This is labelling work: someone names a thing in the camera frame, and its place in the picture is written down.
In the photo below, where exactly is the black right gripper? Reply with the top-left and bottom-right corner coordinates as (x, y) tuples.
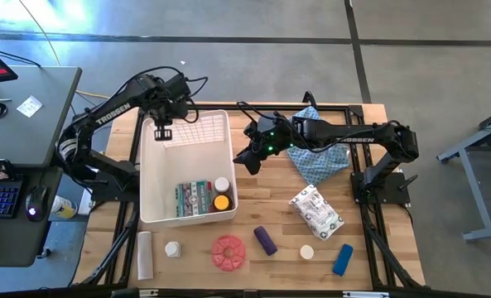
(233, 117), (301, 176)

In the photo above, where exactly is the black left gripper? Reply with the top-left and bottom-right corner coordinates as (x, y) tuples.
(147, 73), (190, 142)

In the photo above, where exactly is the white plastic mesh basket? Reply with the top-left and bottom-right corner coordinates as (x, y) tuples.
(139, 108), (239, 228)

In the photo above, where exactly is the clear bottle white cap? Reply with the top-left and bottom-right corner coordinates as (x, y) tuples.
(214, 176), (232, 195)

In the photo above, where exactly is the amber bottle yellow cap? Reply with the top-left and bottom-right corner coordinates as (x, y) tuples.
(211, 194), (233, 213)

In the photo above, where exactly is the green first aid kit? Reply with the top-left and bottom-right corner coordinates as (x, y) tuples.
(174, 179), (215, 219)

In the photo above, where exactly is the white wipes packet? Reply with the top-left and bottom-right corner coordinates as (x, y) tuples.
(288, 184), (345, 242)

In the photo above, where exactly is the purple bandage roll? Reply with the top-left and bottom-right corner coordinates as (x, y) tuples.
(253, 225), (279, 257)

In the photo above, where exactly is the pink round pill organizer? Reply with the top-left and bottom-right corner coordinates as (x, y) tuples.
(210, 234), (248, 272)

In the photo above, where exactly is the small white bottle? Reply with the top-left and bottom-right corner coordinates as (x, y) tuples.
(164, 241), (183, 259)

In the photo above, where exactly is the white bar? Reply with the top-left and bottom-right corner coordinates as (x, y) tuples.
(136, 230), (155, 281)

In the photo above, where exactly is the blue patterned folded cloth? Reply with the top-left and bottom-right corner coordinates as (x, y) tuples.
(286, 106), (351, 186)

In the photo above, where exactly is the black table clamp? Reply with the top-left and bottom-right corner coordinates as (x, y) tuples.
(301, 90), (319, 109)

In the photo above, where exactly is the white box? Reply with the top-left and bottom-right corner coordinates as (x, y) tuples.
(80, 188), (95, 216)

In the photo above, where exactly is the white yellow cup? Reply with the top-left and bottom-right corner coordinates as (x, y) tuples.
(50, 195), (79, 219)

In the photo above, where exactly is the white paper note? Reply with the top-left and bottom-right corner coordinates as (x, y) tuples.
(15, 95), (43, 118)

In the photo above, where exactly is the grey side desk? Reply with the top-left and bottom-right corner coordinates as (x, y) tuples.
(0, 65), (83, 169)

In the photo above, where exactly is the dark grey desk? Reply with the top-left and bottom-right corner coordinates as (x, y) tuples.
(0, 165), (64, 268)

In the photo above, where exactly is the grey blue metal bench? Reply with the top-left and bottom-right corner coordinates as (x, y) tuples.
(436, 105), (491, 243)

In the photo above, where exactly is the yellow floor cable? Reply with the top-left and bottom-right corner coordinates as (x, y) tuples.
(18, 0), (112, 101)

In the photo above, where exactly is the black aluminium table frame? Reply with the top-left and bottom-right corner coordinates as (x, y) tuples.
(73, 89), (428, 298)

